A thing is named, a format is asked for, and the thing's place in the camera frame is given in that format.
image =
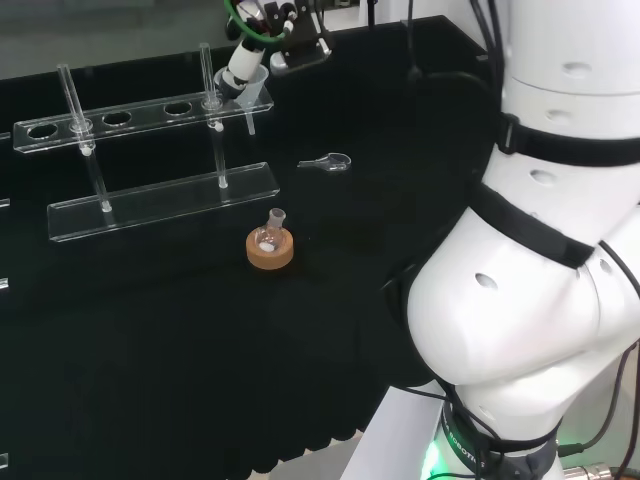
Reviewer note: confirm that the small round-bottom glass flask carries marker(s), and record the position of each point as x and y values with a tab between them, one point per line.
270	235

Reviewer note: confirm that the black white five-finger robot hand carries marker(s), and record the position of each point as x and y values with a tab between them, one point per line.
245	62

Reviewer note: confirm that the grey metal connector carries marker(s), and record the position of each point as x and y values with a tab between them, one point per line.
590	472

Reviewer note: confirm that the clear plastic funnel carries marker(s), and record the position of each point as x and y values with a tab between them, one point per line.
256	89

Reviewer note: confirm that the clear acrylic funnel stand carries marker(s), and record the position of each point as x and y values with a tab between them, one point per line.
145	119

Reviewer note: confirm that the black cloth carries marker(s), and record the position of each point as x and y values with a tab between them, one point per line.
150	325

